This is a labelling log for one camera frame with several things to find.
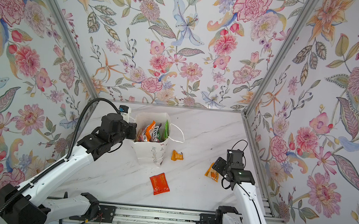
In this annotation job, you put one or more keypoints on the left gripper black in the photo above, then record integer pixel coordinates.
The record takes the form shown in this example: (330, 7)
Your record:
(131, 131)

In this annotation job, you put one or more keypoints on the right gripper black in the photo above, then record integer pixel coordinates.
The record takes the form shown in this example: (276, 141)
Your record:
(219, 165)

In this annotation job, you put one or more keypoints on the orange small snack packet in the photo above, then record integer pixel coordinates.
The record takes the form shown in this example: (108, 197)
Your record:
(212, 173)

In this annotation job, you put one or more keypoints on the multicolour Fox's candy bag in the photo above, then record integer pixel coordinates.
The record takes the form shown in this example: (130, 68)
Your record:
(149, 133)

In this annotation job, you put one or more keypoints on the white paper gift bag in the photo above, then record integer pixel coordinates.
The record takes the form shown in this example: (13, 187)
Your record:
(151, 154)

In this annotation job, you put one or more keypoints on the green Lays chips bag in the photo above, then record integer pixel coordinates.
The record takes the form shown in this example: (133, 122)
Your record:
(166, 131)

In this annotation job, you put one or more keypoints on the red snack packet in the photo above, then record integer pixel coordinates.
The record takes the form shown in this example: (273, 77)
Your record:
(159, 184)

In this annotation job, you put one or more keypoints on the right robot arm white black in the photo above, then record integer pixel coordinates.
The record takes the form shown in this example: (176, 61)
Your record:
(242, 184)

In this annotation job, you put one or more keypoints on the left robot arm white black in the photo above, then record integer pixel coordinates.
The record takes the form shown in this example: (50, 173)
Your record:
(28, 203)

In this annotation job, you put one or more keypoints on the small orange wrapped candy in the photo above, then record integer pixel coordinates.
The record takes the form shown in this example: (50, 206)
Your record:
(177, 156)

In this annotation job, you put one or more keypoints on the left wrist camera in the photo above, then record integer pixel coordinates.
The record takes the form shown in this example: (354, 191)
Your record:
(125, 112)

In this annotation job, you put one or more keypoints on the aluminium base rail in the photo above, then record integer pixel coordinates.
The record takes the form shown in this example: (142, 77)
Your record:
(112, 213)

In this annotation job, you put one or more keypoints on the left aluminium corner post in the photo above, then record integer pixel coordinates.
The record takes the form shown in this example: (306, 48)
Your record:
(71, 45)

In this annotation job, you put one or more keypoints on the aluminium corner post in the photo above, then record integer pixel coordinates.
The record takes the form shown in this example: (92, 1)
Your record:
(71, 45)
(280, 55)

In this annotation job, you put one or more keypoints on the right aluminium corner post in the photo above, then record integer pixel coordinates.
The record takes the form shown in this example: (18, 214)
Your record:
(280, 55)

